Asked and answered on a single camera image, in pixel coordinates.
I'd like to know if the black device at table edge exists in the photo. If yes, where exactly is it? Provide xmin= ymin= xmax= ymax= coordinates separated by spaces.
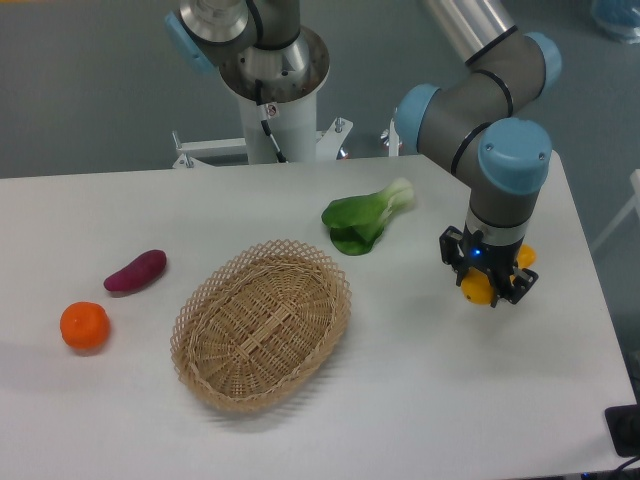
xmin=604 ymin=404 xmax=639 ymax=458

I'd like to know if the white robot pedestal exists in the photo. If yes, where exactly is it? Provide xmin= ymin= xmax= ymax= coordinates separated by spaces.
xmin=171 ymin=24 xmax=406 ymax=169

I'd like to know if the woven wicker basket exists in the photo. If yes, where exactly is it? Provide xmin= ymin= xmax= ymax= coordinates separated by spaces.
xmin=170 ymin=240 xmax=351 ymax=413

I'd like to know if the white frame at right edge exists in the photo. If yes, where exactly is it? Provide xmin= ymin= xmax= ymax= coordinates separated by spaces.
xmin=590 ymin=169 xmax=639 ymax=254

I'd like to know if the blue object in background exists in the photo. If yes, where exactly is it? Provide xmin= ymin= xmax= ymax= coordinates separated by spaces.
xmin=591 ymin=0 xmax=639 ymax=44

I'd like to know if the yellow mango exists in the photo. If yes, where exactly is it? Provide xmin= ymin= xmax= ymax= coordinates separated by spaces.
xmin=460 ymin=244 xmax=537 ymax=305

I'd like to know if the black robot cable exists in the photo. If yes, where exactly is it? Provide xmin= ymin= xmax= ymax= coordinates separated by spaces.
xmin=253 ymin=79 xmax=290 ymax=164

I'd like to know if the green bok choy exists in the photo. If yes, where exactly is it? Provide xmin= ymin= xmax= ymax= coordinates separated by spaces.
xmin=321 ymin=178 xmax=415 ymax=256

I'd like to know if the purple sweet potato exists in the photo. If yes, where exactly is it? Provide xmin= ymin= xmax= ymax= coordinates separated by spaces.
xmin=103 ymin=249 xmax=167 ymax=293

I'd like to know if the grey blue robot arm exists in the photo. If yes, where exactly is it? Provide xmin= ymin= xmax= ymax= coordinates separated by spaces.
xmin=164 ymin=1 xmax=562 ymax=304

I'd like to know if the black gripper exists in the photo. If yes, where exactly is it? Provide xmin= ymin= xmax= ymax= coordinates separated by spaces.
xmin=439 ymin=226 xmax=539 ymax=308

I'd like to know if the orange tangerine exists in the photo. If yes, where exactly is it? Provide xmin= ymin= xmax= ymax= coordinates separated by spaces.
xmin=59 ymin=301 xmax=111 ymax=350

